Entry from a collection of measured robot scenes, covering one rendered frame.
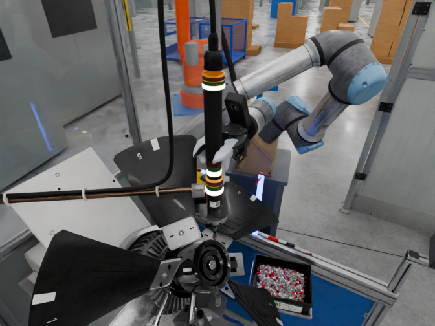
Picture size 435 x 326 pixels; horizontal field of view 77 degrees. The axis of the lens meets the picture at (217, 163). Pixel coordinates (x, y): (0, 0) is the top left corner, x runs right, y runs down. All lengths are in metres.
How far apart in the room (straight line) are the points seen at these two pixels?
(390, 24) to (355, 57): 7.69
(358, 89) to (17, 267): 1.32
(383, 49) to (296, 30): 2.65
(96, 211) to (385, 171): 2.22
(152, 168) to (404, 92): 1.93
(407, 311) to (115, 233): 1.97
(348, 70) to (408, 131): 1.58
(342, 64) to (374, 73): 0.09
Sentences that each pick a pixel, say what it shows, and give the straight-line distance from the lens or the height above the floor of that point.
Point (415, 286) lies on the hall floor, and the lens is 2.52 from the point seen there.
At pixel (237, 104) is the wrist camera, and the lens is 0.61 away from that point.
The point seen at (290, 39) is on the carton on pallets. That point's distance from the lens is 9.78.
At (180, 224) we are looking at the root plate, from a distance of 0.72.
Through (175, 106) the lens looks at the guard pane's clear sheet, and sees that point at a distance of 1.68.
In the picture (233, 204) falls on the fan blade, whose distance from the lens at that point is 0.90.
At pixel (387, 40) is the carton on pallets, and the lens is 8.65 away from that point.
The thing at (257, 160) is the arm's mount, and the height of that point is 1.08.
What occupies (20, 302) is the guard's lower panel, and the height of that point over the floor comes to 0.73.
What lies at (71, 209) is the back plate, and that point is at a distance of 0.85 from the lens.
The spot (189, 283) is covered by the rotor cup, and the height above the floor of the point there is 1.21.
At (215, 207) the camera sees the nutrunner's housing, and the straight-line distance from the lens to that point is 0.68.
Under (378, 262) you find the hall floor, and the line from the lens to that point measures 2.53.
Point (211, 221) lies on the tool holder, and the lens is 0.69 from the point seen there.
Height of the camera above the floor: 1.79
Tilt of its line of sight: 34 degrees down
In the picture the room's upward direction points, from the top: straight up
